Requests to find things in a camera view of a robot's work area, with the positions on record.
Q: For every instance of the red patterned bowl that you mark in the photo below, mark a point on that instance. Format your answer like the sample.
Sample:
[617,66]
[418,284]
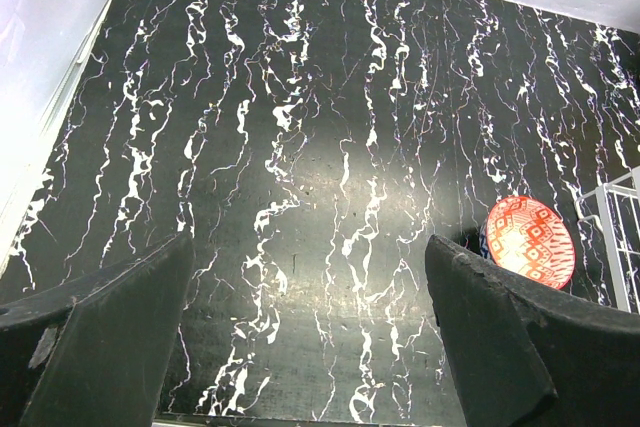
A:
[528,238]

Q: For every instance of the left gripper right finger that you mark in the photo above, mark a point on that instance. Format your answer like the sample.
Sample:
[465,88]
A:
[524,354]

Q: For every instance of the white wire dish rack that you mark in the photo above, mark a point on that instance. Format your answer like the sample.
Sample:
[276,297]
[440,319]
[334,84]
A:
[613,208]

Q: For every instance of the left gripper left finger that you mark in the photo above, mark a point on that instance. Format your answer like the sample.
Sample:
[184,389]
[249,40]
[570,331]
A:
[94,351]

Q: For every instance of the dark blue bowl underneath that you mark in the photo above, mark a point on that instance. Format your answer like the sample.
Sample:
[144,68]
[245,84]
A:
[484,247]

